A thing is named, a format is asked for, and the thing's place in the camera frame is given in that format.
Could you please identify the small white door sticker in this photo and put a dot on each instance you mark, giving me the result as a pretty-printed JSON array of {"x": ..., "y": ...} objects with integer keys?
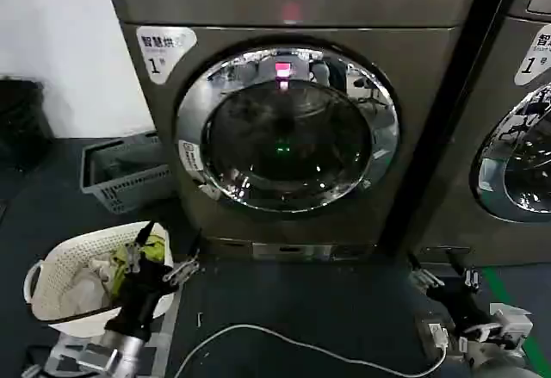
[{"x": 191, "y": 156}]

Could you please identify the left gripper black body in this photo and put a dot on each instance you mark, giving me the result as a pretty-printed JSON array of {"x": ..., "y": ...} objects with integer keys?
[{"x": 140, "y": 296}]

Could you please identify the white woven laundry basket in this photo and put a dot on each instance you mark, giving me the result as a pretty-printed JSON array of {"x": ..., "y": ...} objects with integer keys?
[{"x": 64, "y": 262}]

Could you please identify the cut-off white number sticker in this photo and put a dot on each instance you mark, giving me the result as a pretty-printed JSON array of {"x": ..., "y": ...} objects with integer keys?
[{"x": 534, "y": 55}]

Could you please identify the white cloth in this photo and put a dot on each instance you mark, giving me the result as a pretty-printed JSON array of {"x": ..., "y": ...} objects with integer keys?
[{"x": 88, "y": 287}]

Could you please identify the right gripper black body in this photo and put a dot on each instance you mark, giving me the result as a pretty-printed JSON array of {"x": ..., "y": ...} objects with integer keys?
[{"x": 462, "y": 307}]

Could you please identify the grey dryer with cut-off label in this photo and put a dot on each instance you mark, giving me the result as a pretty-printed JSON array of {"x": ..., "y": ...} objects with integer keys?
[{"x": 486, "y": 115}]

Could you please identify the green cloth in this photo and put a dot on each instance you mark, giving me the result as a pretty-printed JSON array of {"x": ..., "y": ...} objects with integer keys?
[{"x": 155, "y": 249}]

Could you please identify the black vertical post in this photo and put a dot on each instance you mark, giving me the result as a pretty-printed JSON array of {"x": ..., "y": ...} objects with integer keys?
[{"x": 443, "y": 115}]

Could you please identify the black bin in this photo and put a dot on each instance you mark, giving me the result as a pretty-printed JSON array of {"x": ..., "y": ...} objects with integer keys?
[{"x": 23, "y": 124}]

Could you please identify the chrome-rimmed round dryer door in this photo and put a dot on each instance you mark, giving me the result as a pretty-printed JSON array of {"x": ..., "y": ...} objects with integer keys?
[{"x": 495, "y": 180}]

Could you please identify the grey front-load dryer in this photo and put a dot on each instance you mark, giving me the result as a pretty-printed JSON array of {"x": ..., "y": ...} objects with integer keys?
[{"x": 400, "y": 63}]

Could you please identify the round glass dryer door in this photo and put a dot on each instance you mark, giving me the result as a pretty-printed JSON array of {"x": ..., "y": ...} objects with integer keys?
[{"x": 284, "y": 171}]

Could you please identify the white number label sticker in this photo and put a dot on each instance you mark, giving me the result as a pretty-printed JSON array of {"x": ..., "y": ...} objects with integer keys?
[{"x": 163, "y": 53}]

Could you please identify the small pale connector box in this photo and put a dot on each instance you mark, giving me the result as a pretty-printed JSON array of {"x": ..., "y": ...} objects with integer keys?
[{"x": 435, "y": 332}]

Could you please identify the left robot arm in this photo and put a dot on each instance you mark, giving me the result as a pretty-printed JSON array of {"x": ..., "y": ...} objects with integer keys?
[{"x": 125, "y": 352}]

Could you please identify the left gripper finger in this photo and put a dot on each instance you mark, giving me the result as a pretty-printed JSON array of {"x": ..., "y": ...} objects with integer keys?
[
  {"x": 134, "y": 255},
  {"x": 183, "y": 271}
]

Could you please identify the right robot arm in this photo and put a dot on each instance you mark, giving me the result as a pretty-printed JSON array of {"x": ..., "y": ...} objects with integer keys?
[{"x": 495, "y": 361}]

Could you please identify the grey slotted plastic basket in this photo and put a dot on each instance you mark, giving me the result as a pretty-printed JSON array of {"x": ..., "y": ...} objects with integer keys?
[{"x": 129, "y": 190}]

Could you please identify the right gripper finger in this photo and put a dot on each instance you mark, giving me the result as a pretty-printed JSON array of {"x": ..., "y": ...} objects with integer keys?
[
  {"x": 471, "y": 281},
  {"x": 425, "y": 278}
]

